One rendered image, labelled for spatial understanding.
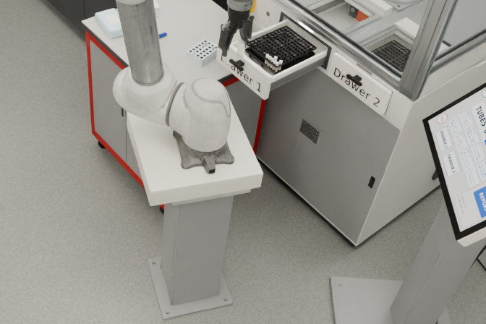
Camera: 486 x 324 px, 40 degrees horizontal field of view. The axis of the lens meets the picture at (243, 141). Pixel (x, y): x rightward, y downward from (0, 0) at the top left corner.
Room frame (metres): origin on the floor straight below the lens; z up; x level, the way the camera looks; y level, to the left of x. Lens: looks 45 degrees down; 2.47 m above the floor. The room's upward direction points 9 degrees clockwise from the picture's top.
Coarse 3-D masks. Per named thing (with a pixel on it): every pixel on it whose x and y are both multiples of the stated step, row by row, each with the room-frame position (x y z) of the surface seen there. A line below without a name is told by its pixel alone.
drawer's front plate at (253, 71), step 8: (232, 48) 2.05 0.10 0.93; (216, 56) 2.11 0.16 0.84; (232, 56) 2.05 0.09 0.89; (224, 64) 2.07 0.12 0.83; (232, 64) 2.04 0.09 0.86; (248, 64) 1.99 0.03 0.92; (256, 64) 1.98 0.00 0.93; (232, 72) 2.04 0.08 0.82; (248, 72) 1.98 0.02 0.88; (256, 72) 1.96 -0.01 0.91; (264, 72) 1.94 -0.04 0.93; (248, 80) 1.98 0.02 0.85; (256, 80) 1.95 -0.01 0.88; (264, 80) 1.92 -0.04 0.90; (256, 88) 1.95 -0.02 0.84; (264, 88) 1.92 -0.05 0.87; (264, 96) 1.92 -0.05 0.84
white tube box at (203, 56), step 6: (204, 42) 2.24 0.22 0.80; (210, 42) 2.25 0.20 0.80; (192, 48) 2.19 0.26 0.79; (198, 48) 2.19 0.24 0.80; (204, 48) 2.20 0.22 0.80; (210, 48) 2.20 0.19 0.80; (216, 48) 2.21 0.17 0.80; (186, 54) 2.16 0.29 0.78; (192, 54) 2.14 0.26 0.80; (198, 54) 2.15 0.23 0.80; (204, 54) 2.16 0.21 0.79; (210, 54) 2.17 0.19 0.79; (216, 54) 2.20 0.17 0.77; (192, 60) 2.14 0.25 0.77; (198, 60) 2.13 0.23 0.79; (204, 60) 2.13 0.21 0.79; (210, 60) 2.17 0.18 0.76
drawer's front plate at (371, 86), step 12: (336, 60) 2.11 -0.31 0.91; (348, 60) 2.10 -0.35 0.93; (336, 72) 2.10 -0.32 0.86; (348, 72) 2.07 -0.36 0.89; (360, 72) 2.03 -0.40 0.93; (372, 84) 1.99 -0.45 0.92; (360, 96) 2.01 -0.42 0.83; (372, 96) 1.98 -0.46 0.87; (384, 96) 1.95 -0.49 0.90; (384, 108) 1.94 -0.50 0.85
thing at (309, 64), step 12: (276, 24) 2.31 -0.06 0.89; (288, 24) 2.34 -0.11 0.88; (252, 36) 2.20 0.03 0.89; (324, 48) 2.20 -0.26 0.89; (252, 60) 2.12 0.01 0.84; (312, 60) 2.12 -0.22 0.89; (324, 60) 2.17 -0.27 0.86; (288, 72) 2.02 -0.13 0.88; (300, 72) 2.07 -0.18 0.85; (276, 84) 1.97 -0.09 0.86
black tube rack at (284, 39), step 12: (264, 36) 2.20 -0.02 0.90; (276, 36) 2.22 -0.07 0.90; (288, 36) 2.23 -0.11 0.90; (300, 36) 2.24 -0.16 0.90; (264, 48) 2.12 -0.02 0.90; (276, 48) 2.14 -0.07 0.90; (288, 48) 2.15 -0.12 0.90; (300, 48) 2.17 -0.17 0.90; (312, 48) 2.17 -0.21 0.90; (264, 60) 2.09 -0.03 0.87; (276, 60) 2.06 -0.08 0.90; (288, 60) 2.08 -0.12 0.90; (300, 60) 2.12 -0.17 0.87; (276, 72) 2.03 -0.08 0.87
